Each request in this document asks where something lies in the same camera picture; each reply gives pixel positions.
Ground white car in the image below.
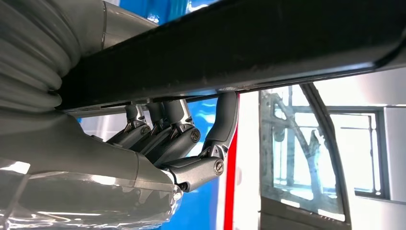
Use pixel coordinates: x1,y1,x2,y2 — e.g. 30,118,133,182
79,65,406,230

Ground red barrier belt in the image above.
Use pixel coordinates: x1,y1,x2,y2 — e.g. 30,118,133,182
223,95,240,230

